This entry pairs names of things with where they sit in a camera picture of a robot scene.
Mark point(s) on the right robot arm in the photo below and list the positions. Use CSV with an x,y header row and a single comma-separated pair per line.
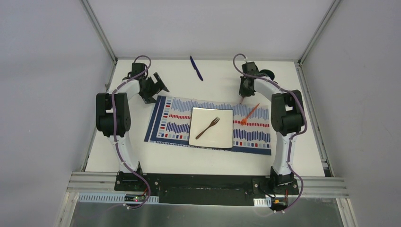
x,y
287,118

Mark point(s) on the dark green mug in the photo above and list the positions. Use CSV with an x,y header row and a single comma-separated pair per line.
x,y
267,73

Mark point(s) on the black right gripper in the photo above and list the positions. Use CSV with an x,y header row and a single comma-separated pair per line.
x,y
242,92

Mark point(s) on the blue striped placemat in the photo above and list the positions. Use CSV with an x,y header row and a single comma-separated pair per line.
x,y
171,117

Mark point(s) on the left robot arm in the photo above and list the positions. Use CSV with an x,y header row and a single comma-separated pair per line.
x,y
113,117

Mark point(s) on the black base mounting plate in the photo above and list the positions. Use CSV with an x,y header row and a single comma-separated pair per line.
x,y
222,190

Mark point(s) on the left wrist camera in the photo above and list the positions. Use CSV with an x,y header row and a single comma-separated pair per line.
x,y
138,71

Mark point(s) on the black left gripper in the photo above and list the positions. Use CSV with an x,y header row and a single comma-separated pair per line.
x,y
155,86

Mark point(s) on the aluminium frame rail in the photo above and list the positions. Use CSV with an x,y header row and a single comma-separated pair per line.
x,y
309,187

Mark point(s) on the brown wooden fork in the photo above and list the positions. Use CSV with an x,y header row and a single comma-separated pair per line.
x,y
213,122

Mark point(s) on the white square plate black rim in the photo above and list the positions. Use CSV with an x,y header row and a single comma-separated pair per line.
x,y
219,136

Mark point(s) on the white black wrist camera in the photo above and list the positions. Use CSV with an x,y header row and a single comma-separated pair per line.
x,y
250,69

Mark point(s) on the blue plastic knife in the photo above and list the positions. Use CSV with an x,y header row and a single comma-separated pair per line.
x,y
196,68

